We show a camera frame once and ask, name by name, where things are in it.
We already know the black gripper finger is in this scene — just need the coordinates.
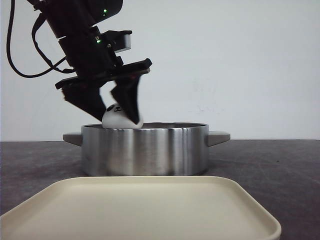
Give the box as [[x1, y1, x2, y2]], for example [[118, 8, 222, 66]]
[[111, 75, 141, 124], [62, 83, 107, 121]]

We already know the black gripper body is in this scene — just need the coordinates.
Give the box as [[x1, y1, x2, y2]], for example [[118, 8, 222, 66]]
[[55, 27, 152, 89]]

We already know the panda bun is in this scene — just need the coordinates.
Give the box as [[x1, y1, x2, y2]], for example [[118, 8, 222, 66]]
[[101, 102, 144, 129]]

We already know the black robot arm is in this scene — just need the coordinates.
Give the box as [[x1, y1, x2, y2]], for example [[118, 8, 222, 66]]
[[32, 0, 152, 123]]

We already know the stainless steel steamer pot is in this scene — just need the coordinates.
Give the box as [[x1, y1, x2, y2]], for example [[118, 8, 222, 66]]
[[63, 122, 231, 176]]

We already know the beige square tray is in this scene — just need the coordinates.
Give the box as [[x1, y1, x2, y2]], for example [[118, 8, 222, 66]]
[[0, 176, 282, 240]]

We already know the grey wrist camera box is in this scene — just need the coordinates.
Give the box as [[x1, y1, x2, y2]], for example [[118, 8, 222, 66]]
[[101, 30, 133, 53]]

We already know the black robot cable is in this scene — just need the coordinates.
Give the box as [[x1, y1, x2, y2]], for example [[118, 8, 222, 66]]
[[6, 3, 78, 79]]

